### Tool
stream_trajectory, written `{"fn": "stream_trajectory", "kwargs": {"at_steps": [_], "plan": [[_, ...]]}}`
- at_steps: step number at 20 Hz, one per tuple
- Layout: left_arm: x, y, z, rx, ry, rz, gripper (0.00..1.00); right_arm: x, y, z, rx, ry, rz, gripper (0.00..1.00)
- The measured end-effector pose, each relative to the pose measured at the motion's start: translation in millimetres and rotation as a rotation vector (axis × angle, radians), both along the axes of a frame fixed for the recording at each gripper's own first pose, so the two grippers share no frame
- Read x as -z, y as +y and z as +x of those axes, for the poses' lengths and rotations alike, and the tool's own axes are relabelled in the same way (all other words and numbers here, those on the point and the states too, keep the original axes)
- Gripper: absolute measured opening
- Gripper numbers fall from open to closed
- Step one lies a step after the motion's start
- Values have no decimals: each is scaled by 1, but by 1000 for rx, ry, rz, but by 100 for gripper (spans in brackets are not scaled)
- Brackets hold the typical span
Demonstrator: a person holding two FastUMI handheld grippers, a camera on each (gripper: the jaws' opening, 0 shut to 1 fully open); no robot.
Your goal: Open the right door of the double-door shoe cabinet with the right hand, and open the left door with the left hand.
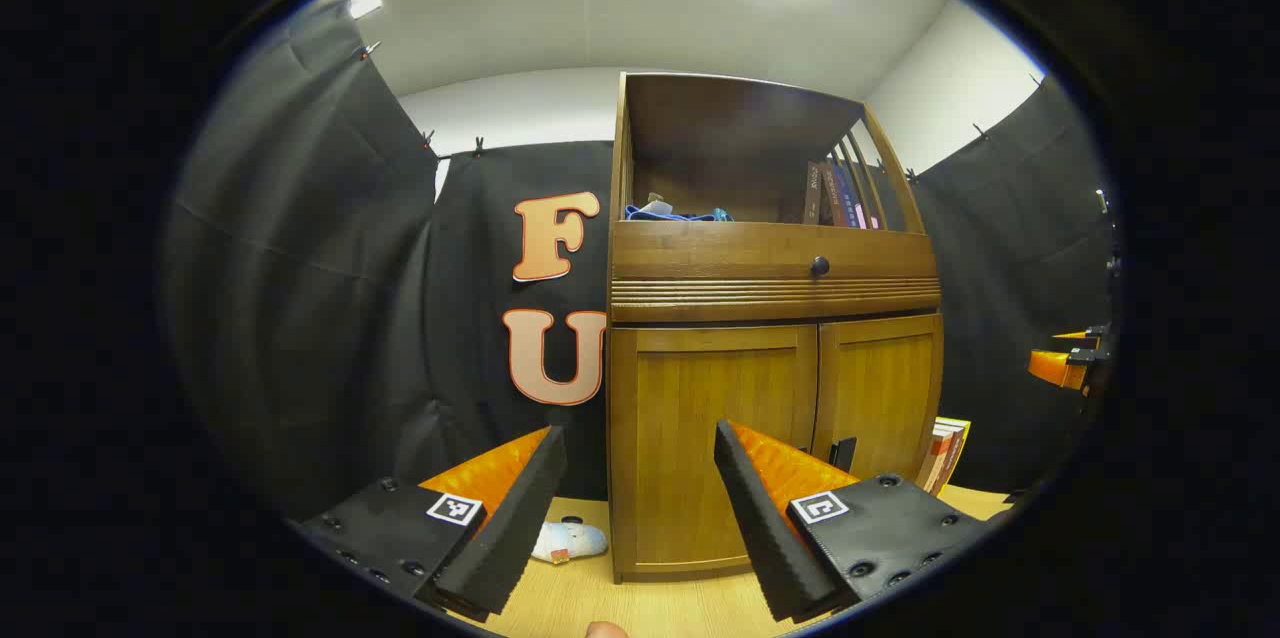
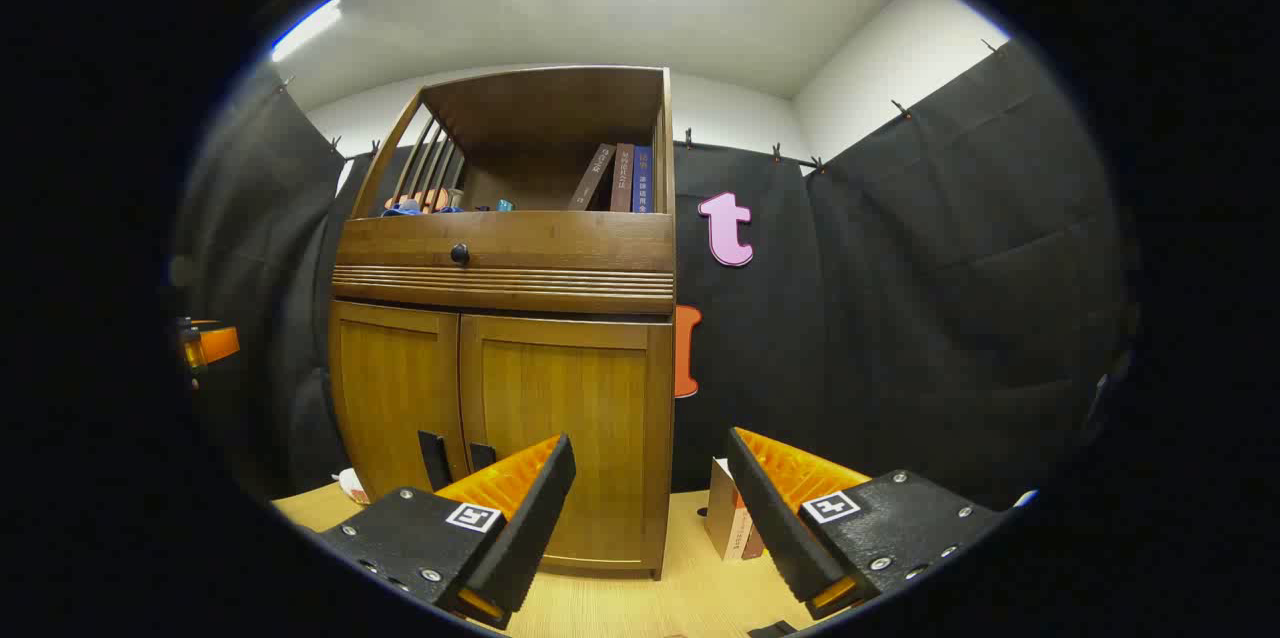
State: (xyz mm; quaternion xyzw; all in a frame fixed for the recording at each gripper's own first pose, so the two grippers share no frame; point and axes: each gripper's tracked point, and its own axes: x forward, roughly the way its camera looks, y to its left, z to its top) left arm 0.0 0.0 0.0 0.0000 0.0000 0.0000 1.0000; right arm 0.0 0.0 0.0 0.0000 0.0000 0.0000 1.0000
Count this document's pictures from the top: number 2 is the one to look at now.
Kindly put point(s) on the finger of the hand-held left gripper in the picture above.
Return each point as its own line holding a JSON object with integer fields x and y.
{"x": 215, "y": 343}

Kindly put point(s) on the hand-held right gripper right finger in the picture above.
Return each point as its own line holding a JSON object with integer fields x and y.
{"x": 775, "y": 528}

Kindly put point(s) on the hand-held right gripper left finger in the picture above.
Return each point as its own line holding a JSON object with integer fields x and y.
{"x": 530, "y": 528}

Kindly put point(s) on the wooden shoe cabinet door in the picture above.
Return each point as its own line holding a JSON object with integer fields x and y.
{"x": 395, "y": 388}
{"x": 600, "y": 398}

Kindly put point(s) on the wooden double-door shoe cabinet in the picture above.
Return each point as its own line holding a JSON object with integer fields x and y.
{"x": 520, "y": 290}

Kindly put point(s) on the pale book with orange label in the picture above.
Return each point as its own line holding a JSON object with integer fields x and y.
{"x": 722, "y": 513}

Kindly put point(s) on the white crumpled packet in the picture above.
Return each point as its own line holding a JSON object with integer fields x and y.
{"x": 353, "y": 486}

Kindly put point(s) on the blue cloth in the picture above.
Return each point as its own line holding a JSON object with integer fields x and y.
{"x": 400, "y": 210}

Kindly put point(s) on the orange object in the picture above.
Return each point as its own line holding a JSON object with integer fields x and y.
{"x": 425, "y": 198}

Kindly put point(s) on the black drawer knob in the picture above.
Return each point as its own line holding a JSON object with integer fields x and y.
{"x": 459, "y": 254}

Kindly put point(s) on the black backdrop cloth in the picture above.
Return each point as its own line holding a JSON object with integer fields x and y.
{"x": 950, "y": 318}

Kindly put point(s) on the small ceiling light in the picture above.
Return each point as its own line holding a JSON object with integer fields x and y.
{"x": 305, "y": 28}

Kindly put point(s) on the maroon book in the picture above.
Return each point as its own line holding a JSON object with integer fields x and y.
{"x": 622, "y": 178}

